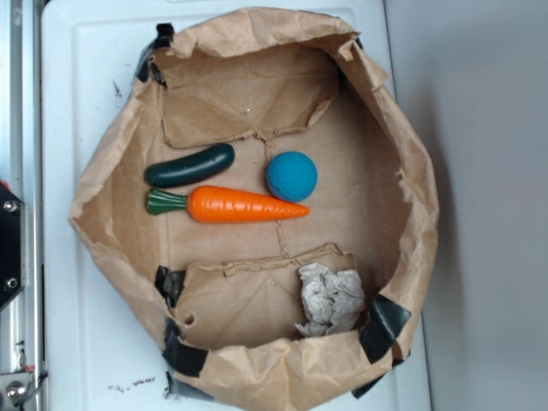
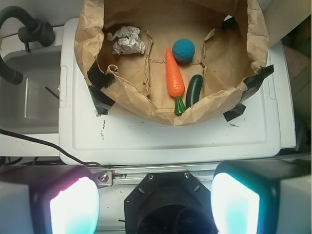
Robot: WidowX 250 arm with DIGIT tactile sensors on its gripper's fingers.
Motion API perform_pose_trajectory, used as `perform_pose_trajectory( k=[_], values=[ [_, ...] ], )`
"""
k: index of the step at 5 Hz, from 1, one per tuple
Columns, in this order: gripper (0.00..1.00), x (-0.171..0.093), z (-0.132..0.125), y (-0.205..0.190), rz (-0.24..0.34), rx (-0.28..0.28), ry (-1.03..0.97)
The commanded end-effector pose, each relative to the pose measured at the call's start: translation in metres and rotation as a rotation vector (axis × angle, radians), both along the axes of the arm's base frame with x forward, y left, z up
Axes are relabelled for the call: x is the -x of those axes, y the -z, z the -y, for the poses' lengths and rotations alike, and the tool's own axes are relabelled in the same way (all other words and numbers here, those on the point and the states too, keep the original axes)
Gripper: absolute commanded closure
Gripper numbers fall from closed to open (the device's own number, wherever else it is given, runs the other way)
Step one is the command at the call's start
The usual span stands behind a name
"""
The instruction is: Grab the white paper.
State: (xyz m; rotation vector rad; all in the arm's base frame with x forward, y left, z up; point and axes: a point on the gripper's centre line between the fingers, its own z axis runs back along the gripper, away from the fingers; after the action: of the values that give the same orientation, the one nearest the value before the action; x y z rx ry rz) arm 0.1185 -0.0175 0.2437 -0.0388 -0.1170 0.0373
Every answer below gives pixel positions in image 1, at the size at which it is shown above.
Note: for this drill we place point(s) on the white paper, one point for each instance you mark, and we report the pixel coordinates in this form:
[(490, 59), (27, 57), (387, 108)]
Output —
[(332, 301)]

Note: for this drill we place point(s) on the blue dimpled ball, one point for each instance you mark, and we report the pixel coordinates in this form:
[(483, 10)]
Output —
[(291, 176)]

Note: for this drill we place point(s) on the orange toy carrot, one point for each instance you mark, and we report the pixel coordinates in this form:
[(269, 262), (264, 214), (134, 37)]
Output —
[(208, 204)]

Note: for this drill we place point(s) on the dark green toy cucumber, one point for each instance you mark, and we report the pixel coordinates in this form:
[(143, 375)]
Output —
[(191, 169)]

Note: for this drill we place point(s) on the brown paper bag bin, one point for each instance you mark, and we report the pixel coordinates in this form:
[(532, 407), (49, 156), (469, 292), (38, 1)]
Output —
[(222, 300)]

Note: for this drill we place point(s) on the black mounting bracket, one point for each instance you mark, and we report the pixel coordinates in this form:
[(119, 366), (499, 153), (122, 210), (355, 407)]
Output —
[(12, 245)]

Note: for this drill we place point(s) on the aluminium frame rail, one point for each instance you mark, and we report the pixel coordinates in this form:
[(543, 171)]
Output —
[(24, 375)]

